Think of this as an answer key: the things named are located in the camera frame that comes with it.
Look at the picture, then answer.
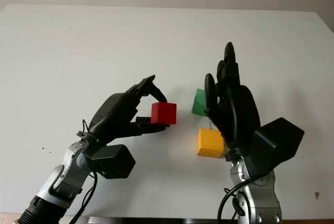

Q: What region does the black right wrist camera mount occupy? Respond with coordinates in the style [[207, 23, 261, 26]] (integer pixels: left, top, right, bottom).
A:
[[249, 117, 305, 181]]

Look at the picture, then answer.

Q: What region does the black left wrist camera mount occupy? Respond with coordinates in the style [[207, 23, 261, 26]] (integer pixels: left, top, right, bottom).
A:
[[84, 144, 137, 181]]

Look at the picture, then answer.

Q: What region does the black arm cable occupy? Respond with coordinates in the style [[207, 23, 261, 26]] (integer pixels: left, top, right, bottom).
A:
[[217, 171, 272, 224], [68, 119, 99, 224]]

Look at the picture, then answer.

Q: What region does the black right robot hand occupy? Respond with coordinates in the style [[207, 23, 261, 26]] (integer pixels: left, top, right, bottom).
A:
[[204, 41, 261, 157]]

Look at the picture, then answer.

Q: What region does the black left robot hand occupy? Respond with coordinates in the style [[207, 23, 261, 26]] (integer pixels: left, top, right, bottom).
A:
[[87, 75, 168, 143]]

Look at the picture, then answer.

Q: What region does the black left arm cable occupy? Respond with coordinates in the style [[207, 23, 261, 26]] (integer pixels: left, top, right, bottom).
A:
[[68, 119, 99, 224]]

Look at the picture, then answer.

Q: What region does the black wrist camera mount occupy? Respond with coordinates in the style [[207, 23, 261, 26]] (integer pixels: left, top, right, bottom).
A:
[[84, 144, 137, 181], [249, 117, 305, 181]]

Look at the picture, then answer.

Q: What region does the red wooden block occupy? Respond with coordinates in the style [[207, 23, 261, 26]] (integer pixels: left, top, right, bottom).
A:
[[150, 101, 177, 125]]

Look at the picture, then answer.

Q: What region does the yellow wooden block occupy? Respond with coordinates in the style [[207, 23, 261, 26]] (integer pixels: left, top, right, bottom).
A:
[[196, 127, 225, 159]]

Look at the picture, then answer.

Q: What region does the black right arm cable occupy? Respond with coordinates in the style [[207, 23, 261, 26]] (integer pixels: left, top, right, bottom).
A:
[[217, 171, 272, 224]]

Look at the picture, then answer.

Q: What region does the green wooden block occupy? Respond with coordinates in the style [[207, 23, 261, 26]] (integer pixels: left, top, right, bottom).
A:
[[190, 88, 210, 117]]

